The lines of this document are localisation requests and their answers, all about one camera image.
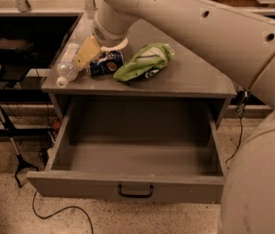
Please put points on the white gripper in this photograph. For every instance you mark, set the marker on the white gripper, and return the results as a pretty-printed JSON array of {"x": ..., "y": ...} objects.
[{"x": 107, "y": 38}]

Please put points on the blue pepsi can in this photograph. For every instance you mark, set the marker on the blue pepsi can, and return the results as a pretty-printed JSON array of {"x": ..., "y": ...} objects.
[{"x": 106, "y": 63}]

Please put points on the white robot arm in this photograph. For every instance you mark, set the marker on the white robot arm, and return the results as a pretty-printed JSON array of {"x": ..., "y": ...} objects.
[{"x": 242, "y": 46}]

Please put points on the grey open top drawer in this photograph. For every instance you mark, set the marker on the grey open top drawer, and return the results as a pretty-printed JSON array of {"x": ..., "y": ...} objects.
[{"x": 169, "y": 143}]

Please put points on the clear plastic water bottle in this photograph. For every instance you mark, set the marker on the clear plastic water bottle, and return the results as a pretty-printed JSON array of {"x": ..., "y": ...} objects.
[{"x": 66, "y": 68}]

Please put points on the green chip bag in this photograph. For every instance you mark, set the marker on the green chip bag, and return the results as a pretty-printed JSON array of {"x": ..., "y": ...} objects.
[{"x": 147, "y": 62}]

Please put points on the dark box on shelf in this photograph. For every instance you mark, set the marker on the dark box on shelf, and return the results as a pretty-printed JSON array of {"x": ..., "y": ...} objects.
[{"x": 15, "y": 45}]

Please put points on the grey cabinet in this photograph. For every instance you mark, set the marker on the grey cabinet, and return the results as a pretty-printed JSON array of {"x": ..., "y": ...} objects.
[{"x": 186, "y": 76}]

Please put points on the black metal stand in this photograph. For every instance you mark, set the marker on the black metal stand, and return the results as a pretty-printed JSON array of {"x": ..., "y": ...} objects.
[{"x": 10, "y": 130}]

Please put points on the black drawer handle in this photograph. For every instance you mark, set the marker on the black drawer handle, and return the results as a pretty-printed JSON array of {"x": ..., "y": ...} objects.
[{"x": 135, "y": 192}]

